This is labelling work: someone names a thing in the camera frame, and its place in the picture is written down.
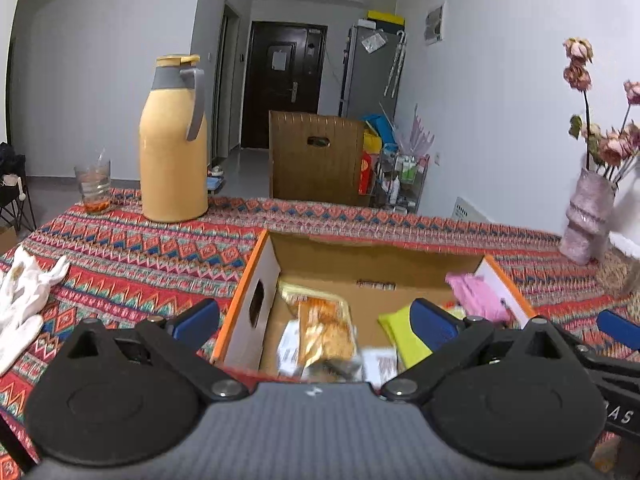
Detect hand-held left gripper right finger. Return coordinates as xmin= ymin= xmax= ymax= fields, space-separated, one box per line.
xmin=381 ymin=299 xmax=583 ymax=403

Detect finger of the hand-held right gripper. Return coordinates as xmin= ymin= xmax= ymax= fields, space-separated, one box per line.
xmin=596 ymin=310 xmax=640 ymax=353

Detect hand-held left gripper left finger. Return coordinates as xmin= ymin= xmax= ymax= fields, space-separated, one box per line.
xmin=50 ymin=299 xmax=249 ymax=403

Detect yellow-green snack packet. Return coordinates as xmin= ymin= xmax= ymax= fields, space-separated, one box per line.
xmin=377 ymin=306 xmax=468 ymax=370

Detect pink cloth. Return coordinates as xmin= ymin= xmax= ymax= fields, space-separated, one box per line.
xmin=445 ymin=272 xmax=512 ymax=323

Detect white snack packet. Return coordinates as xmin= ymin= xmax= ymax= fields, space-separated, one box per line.
xmin=360 ymin=347 xmax=399 ymax=386

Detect white label packet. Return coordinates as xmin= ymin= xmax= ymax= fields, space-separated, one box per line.
xmin=277 ymin=297 xmax=363 ymax=383

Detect orange red cardboard snack box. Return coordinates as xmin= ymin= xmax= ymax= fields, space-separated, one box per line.
xmin=211 ymin=230 xmax=538 ymax=386

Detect patterned red tablecloth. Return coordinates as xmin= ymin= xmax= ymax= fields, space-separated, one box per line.
xmin=0 ymin=187 xmax=640 ymax=480

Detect gold orange snack packet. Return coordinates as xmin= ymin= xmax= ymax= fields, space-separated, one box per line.
xmin=277 ymin=280 xmax=351 ymax=311

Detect pink ceramic vase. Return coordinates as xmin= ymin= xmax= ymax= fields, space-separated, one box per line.
xmin=559 ymin=167 xmax=618 ymax=266

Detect yellow thermos jug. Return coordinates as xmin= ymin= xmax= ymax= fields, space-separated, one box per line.
xmin=139 ymin=54 xmax=209 ymax=223

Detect clear drinking glass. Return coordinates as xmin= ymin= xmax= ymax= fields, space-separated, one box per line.
xmin=74 ymin=149 xmax=112 ymax=216

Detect white glove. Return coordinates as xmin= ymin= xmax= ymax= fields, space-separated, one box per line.
xmin=0 ymin=246 xmax=69 ymax=376

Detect brown woven cardboard box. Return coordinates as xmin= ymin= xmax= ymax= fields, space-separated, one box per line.
xmin=269 ymin=110 xmax=373 ymax=207

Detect pink translucent plastic bundle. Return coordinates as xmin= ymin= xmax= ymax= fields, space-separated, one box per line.
xmin=397 ymin=104 xmax=436 ymax=158

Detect blue plastic item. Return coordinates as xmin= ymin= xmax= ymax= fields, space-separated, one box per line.
xmin=362 ymin=114 xmax=396 ymax=141

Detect dark brown door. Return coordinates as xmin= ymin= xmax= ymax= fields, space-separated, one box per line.
xmin=241 ymin=21 xmax=328 ymax=150

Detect black folding chair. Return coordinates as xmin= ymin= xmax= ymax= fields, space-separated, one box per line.
xmin=0 ymin=142 xmax=37 ymax=233

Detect grey refrigerator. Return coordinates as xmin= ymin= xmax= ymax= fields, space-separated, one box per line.
xmin=340 ymin=22 xmax=407 ymax=121

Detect white hanging umbrella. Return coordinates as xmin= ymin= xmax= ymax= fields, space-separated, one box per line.
xmin=384 ymin=30 xmax=407 ymax=98

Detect dried pink roses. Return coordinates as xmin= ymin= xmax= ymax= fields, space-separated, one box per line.
xmin=562 ymin=36 xmax=640 ymax=183

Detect clear plastic bag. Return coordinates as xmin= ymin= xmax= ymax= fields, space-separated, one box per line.
xmin=361 ymin=30 xmax=388 ymax=54

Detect wire storage cart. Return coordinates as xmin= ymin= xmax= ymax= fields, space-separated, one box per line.
xmin=372 ymin=144 xmax=430 ymax=215

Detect black strap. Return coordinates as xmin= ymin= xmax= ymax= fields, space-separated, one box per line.
xmin=0 ymin=412 xmax=37 ymax=476

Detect white wall panel box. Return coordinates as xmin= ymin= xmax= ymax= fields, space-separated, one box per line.
xmin=425 ymin=1 xmax=447 ymax=46

